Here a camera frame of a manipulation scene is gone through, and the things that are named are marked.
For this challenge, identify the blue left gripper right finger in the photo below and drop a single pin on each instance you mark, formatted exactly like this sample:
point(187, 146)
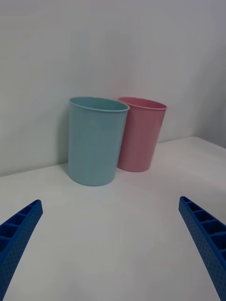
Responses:
point(207, 244)

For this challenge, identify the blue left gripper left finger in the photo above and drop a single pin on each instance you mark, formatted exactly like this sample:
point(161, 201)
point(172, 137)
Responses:
point(16, 242)

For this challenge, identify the pink plastic bin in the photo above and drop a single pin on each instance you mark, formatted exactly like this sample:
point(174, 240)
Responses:
point(141, 138)

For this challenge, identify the pale blue plastic bin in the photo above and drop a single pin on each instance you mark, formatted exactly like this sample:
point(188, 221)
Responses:
point(94, 143)

